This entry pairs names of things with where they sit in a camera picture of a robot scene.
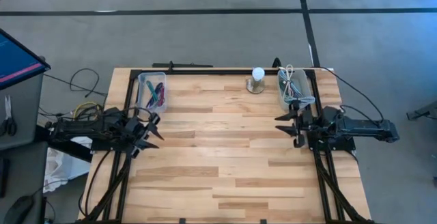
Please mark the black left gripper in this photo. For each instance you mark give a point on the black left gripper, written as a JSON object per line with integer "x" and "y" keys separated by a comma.
{"x": 136, "y": 132}

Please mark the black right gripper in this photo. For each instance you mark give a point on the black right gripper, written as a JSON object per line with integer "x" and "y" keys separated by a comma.
{"x": 307, "y": 125}

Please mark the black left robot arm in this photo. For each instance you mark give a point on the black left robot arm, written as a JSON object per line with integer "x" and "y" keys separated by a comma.
{"x": 88, "y": 130}

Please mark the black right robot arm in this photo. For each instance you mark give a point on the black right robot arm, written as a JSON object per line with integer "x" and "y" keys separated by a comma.
{"x": 358, "y": 128}

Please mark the clear plastic bin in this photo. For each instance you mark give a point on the clear plastic bin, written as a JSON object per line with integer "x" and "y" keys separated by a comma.
{"x": 141, "y": 91}

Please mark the white plastic bin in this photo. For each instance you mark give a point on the white plastic bin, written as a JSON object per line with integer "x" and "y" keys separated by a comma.
{"x": 307, "y": 79}

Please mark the white light bulb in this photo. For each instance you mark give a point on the white light bulb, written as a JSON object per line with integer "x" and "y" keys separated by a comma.
{"x": 258, "y": 73}

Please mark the white plastic bag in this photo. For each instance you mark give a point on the white plastic bag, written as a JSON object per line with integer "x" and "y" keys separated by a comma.
{"x": 61, "y": 169}

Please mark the grey cabinet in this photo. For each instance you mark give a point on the grey cabinet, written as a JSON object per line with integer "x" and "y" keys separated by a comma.
{"x": 24, "y": 108}

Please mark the black stand leg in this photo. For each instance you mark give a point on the black stand leg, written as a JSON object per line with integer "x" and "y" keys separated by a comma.
{"x": 423, "y": 113}

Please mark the black computer mouse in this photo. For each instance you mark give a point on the black computer mouse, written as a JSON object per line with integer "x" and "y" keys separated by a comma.
{"x": 18, "y": 210}

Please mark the computer monitor with blue screen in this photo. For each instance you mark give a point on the computer monitor with blue screen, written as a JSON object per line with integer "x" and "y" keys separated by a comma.
{"x": 17, "y": 60}

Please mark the black curved bracket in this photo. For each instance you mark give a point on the black curved bracket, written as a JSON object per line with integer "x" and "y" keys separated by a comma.
{"x": 277, "y": 63}

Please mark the black aluminium table frame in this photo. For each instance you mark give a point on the black aluminium table frame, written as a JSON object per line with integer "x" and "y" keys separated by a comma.
{"x": 222, "y": 71}

